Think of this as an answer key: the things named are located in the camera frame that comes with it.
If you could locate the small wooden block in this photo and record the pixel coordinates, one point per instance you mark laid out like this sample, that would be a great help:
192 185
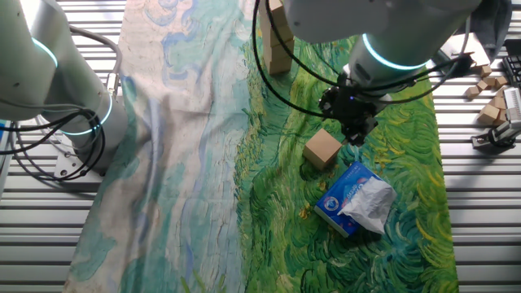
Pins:
489 81
482 86
473 93
498 102
488 115
501 82
502 118
485 71

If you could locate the green blue painted cloth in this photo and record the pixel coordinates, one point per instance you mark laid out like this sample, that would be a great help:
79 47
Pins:
183 163

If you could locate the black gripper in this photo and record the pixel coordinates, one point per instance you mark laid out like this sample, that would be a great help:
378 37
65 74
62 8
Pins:
350 106

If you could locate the silver digital scale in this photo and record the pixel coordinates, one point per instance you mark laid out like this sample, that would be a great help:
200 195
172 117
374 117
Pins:
478 45

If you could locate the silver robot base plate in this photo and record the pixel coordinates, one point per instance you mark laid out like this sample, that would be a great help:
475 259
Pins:
67 163

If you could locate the white blue box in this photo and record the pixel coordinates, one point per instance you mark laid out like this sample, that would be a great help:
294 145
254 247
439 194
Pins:
3 163

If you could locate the grey camera on stand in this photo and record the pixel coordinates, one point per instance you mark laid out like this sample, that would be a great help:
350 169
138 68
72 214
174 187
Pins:
502 132

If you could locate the white ribbed device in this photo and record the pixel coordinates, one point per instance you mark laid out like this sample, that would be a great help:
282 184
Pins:
513 103

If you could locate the blue tissue pack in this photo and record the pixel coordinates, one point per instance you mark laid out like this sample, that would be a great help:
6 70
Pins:
338 195

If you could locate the black keyboard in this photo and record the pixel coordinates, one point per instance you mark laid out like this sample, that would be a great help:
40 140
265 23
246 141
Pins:
513 69

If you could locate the dark grey cloth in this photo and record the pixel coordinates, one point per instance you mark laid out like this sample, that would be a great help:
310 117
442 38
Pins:
494 24

